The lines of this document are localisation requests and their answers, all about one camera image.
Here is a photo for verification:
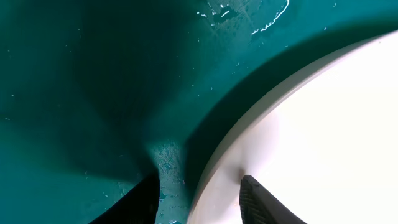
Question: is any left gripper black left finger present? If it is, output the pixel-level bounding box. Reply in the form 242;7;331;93
90;174;160;224

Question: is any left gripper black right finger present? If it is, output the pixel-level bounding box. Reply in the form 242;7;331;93
239;175;306;224

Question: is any white plate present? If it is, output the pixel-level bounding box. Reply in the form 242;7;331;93
187;32;397;224

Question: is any teal plastic tray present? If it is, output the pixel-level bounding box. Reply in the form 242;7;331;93
1;0;397;224

